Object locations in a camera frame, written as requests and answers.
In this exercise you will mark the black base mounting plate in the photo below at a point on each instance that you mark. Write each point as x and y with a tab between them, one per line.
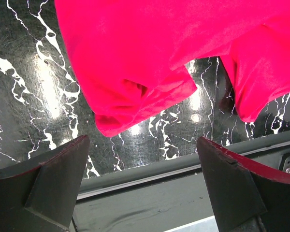
126	189

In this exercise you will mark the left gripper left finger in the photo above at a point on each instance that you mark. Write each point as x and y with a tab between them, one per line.
39	194

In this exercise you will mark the red polo shirt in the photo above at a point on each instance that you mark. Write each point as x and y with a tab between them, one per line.
129	56

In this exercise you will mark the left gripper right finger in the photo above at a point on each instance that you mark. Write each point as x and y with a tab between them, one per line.
246	196

